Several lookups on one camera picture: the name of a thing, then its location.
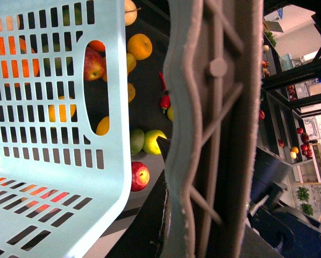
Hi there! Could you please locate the green yellow apple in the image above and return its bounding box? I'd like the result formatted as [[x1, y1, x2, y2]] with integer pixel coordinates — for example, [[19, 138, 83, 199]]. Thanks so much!
[[142, 130, 167, 155]]

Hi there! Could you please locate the red chili pepper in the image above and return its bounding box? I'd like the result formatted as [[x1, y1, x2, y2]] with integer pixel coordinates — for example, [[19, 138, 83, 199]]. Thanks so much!
[[159, 72, 170, 113]]

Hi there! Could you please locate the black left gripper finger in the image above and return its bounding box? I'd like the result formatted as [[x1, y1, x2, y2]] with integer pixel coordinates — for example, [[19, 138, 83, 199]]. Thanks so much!
[[156, 137, 171, 162]]

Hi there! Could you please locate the yellow lemon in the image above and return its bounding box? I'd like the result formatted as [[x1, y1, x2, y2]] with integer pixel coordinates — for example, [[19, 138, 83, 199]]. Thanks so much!
[[47, 104, 76, 123]]

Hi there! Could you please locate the red apple on shelf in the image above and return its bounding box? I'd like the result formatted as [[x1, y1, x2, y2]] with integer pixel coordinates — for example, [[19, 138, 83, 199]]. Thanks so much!
[[83, 47, 106, 81]]

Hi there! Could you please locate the white pear far right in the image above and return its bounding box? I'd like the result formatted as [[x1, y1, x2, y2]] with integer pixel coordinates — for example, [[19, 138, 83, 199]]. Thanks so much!
[[124, 0, 141, 26]]

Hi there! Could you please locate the light blue plastic basket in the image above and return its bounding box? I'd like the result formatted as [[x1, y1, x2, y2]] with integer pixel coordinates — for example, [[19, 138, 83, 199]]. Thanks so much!
[[0, 1, 131, 257]]

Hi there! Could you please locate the red yellow apple front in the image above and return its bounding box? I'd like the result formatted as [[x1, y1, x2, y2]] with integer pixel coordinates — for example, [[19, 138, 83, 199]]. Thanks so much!
[[131, 161, 150, 192]]

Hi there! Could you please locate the green mango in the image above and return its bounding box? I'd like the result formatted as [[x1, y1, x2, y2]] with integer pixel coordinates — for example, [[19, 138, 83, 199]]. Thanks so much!
[[130, 128, 145, 155]]

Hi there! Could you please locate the small orange back right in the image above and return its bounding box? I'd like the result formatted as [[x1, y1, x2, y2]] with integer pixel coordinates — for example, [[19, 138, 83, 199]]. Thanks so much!
[[0, 36, 40, 88]]

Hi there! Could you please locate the grey basket handle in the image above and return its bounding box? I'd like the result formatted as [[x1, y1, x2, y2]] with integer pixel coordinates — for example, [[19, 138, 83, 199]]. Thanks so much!
[[161, 1, 263, 257]]

